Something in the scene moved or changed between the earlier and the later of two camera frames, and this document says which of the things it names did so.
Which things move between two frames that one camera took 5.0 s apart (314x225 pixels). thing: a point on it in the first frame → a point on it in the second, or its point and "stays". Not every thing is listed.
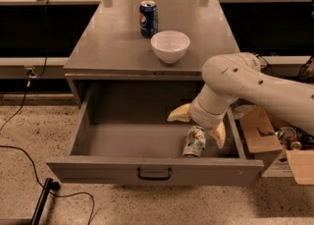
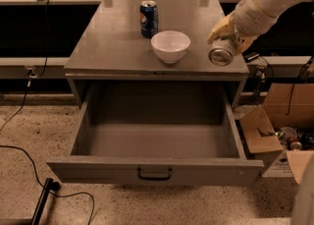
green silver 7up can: (195, 143) → (222, 51)
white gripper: (203, 116) → (251, 19)
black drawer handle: (153, 179) stays
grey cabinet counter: (112, 47) stays
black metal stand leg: (49, 186) stays
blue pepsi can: (148, 18) stays
